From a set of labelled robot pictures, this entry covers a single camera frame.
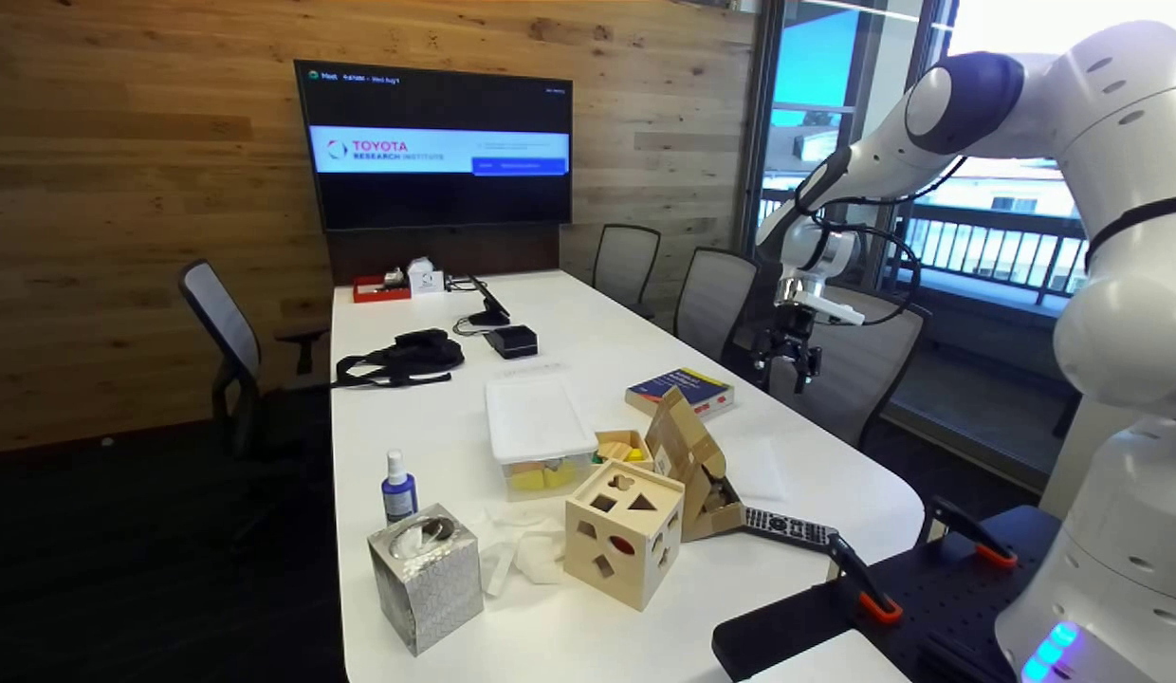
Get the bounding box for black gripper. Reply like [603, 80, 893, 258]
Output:
[762, 306, 827, 389]

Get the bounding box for cardboard box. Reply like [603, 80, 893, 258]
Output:
[641, 388, 751, 544]

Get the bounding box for small black device box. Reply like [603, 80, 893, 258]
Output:
[483, 321, 542, 365]

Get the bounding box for grey tissue box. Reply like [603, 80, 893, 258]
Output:
[363, 503, 487, 658]

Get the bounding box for grey mesh office chair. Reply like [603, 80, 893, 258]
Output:
[670, 241, 759, 365]
[177, 258, 333, 454]
[788, 298, 932, 446]
[589, 221, 664, 320]

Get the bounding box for blue and yellow book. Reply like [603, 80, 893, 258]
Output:
[622, 365, 738, 422]

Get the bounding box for black remote control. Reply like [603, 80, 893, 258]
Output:
[737, 503, 847, 558]

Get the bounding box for yellow toy block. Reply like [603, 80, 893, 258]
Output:
[594, 430, 655, 474]

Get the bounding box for wooden shape sorter cube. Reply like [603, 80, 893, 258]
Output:
[560, 459, 685, 613]

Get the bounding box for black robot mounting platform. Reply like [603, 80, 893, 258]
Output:
[708, 503, 1036, 683]

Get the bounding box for clear plastic container with lid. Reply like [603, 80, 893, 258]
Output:
[487, 367, 603, 501]

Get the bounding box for crumpled clear plastic wrap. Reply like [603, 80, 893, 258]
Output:
[483, 525, 570, 602]

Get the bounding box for white conference device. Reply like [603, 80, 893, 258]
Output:
[405, 254, 451, 298]

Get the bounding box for blue hand sanitizer bottle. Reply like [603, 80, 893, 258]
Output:
[379, 446, 420, 527]

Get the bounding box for red flat item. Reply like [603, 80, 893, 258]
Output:
[348, 278, 412, 306]

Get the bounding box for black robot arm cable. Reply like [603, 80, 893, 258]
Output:
[770, 148, 975, 334]

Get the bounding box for black clamp with orange handle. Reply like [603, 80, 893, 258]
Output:
[823, 527, 905, 631]
[926, 496, 1027, 573]

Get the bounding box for black headset with strap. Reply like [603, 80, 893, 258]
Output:
[333, 327, 469, 389]

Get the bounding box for wall mounted TV screen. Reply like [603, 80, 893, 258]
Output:
[293, 58, 575, 236]

